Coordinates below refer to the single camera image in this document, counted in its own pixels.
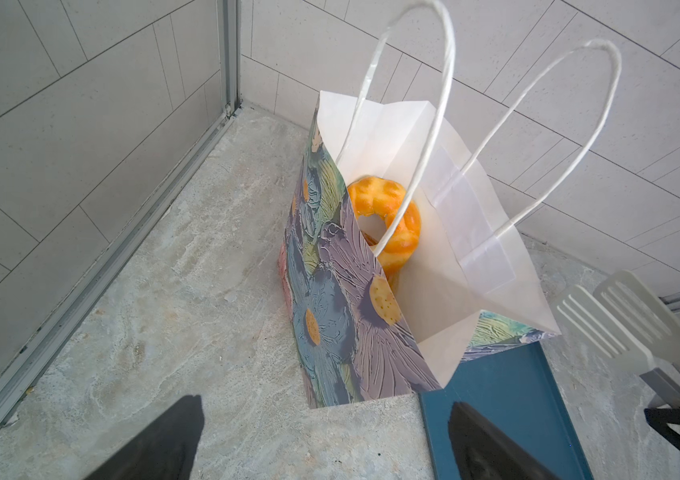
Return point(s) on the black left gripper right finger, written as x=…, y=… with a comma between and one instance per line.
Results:
x=483, y=451

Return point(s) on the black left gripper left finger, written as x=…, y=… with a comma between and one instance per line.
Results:
x=165, y=449

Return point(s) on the fake ring donut bread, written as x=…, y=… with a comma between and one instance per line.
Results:
x=375, y=196

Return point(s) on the dark teal plastic tray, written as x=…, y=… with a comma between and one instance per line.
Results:
x=517, y=392

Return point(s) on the floral paper bag white handles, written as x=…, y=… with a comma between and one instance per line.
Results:
x=470, y=289

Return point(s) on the aluminium corner post left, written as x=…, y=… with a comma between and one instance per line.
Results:
x=105, y=107

